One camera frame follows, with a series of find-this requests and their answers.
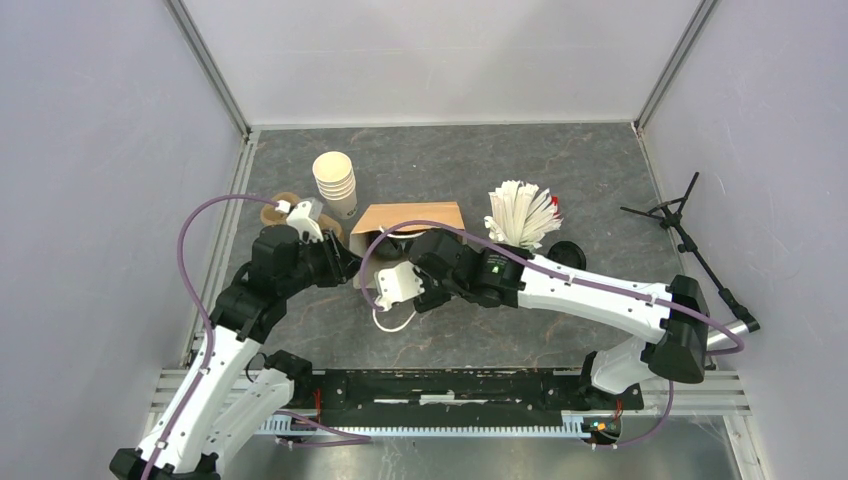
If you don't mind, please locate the stack of white paper cups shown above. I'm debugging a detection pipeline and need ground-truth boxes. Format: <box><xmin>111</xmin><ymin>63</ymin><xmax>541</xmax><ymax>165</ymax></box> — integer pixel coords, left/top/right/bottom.
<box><xmin>312</xmin><ymin>151</ymin><xmax>358</xmax><ymax>219</ymax></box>

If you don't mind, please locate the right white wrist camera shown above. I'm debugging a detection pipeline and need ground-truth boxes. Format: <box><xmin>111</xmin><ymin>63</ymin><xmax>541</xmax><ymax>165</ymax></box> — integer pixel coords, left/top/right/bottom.
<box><xmin>374</xmin><ymin>261</ymin><xmax>425</xmax><ymax>311</ymax></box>

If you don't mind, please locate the brown paper takeout bag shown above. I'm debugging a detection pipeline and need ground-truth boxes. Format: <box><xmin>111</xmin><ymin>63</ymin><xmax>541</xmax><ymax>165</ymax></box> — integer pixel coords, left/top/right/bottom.
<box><xmin>349</xmin><ymin>201</ymin><xmax>466</xmax><ymax>334</ymax></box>

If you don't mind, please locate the stack of black lids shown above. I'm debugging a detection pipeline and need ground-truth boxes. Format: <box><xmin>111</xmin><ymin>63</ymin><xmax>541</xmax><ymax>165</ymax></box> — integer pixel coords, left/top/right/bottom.
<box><xmin>546</xmin><ymin>241</ymin><xmax>587</xmax><ymax>270</ymax></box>

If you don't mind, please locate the stack of pulp cup carriers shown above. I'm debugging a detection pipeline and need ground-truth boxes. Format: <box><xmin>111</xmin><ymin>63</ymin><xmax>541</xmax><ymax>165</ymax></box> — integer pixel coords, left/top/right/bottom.
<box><xmin>260</xmin><ymin>192</ymin><xmax>301</xmax><ymax>226</ymax></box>

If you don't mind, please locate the silver microphone on tripod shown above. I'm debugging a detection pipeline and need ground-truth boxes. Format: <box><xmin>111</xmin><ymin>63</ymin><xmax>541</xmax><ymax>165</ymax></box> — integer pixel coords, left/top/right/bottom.
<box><xmin>619</xmin><ymin>172</ymin><xmax>762</xmax><ymax>356</ymax></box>

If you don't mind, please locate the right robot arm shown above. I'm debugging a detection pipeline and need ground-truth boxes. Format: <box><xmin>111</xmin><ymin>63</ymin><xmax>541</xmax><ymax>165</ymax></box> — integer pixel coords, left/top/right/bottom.
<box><xmin>409</xmin><ymin>229</ymin><xmax>708</xmax><ymax>408</ymax></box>

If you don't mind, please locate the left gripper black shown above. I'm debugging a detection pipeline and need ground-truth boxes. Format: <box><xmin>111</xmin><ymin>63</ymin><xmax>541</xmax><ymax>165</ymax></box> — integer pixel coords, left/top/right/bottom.
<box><xmin>279</xmin><ymin>227</ymin><xmax>367</xmax><ymax>297</ymax></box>

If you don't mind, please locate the black plastic cup lid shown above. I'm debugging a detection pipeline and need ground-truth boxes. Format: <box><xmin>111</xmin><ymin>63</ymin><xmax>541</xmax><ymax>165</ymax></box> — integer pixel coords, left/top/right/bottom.
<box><xmin>374</xmin><ymin>233</ymin><xmax>419</xmax><ymax>261</ymax></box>

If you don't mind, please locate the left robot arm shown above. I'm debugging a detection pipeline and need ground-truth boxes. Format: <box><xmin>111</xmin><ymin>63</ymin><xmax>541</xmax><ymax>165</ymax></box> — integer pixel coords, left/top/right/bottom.
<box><xmin>109</xmin><ymin>225</ymin><xmax>361</xmax><ymax>479</ymax></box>

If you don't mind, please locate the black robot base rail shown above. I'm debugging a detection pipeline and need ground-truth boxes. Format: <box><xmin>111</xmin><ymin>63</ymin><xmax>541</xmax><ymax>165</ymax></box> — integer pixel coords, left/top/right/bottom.
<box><xmin>285</xmin><ymin>368</ymin><xmax>644</xmax><ymax>429</ymax></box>

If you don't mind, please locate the bundle of wrapped paper straws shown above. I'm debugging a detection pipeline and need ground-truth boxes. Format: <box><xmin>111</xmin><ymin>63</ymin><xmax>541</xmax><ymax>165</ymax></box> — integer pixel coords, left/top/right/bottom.
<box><xmin>484</xmin><ymin>180</ymin><xmax>563</xmax><ymax>251</ymax></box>

